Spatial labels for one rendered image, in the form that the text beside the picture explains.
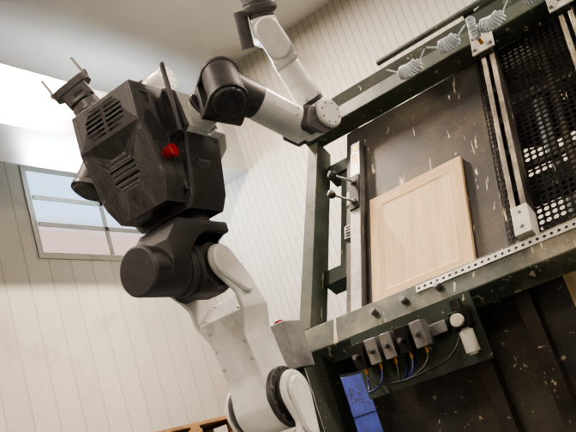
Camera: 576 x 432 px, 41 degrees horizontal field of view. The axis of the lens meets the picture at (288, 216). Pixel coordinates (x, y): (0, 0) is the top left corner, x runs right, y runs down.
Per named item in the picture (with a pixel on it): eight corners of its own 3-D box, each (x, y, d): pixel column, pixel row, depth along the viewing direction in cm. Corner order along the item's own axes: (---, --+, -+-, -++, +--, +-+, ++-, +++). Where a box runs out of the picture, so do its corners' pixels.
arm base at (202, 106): (265, 102, 178) (225, 77, 172) (231, 142, 183) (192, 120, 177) (252, 71, 190) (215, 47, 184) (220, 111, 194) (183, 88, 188)
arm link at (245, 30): (276, -7, 192) (287, 39, 193) (272, 1, 202) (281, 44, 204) (231, 3, 191) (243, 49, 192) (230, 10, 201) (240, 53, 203)
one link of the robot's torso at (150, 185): (185, 189, 163) (144, 45, 173) (80, 250, 179) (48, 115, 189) (267, 201, 187) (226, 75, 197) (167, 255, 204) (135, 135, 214)
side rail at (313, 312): (315, 345, 315) (298, 333, 309) (321, 159, 389) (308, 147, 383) (327, 340, 312) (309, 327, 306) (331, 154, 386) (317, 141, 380)
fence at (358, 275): (357, 317, 299) (351, 312, 297) (355, 151, 364) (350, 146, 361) (367, 313, 297) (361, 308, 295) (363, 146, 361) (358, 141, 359)
